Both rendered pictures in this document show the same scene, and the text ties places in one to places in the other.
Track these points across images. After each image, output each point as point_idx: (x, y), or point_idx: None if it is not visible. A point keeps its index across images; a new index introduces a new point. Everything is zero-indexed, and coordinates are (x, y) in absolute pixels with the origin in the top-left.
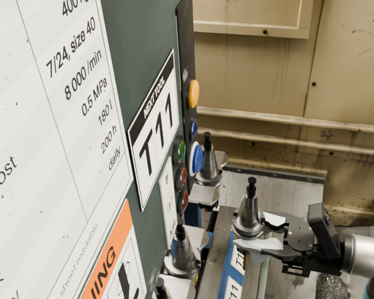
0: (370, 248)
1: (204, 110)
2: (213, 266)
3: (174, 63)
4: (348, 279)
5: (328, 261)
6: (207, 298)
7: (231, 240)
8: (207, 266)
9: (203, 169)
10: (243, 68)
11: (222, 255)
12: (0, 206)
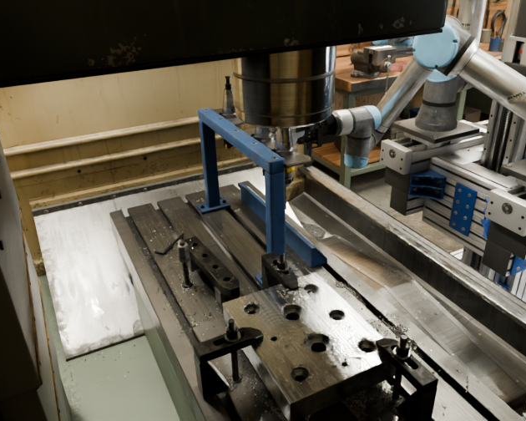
0: (344, 111)
1: (166, 124)
2: (241, 211)
3: None
4: (312, 221)
5: (326, 132)
6: (255, 224)
7: (246, 186)
8: (238, 213)
9: (230, 106)
10: (190, 77)
11: (241, 205)
12: None
